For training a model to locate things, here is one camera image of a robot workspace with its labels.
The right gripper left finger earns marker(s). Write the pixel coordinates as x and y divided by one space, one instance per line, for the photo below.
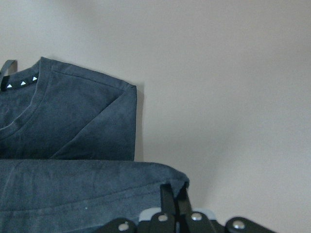
167 199

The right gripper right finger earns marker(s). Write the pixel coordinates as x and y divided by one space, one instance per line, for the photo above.
183 204

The black graphic t-shirt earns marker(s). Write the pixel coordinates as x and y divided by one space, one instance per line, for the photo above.
67 148

